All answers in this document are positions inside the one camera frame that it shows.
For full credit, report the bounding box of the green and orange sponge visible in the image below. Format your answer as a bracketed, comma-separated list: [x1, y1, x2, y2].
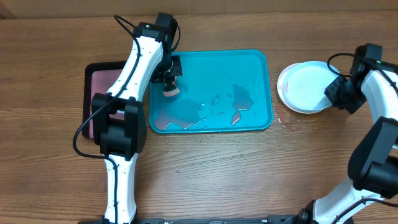
[163, 82, 180, 97]

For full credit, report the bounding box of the light blue plate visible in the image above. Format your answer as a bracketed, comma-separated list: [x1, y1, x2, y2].
[283, 61, 338, 110]

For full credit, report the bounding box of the white plate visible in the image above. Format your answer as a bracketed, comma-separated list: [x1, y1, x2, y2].
[277, 63, 322, 114]

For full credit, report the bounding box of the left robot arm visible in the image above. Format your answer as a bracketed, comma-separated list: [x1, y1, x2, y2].
[88, 12, 182, 224]

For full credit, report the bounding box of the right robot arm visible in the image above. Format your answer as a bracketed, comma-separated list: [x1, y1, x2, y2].
[286, 43, 397, 224]

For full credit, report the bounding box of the teal plastic tray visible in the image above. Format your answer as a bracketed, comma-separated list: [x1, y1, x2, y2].
[149, 49, 273, 134]

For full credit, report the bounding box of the black tray with red liquid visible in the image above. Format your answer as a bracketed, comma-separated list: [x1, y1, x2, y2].
[83, 61, 126, 121]

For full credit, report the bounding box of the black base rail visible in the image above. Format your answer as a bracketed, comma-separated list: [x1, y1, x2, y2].
[77, 214, 354, 224]

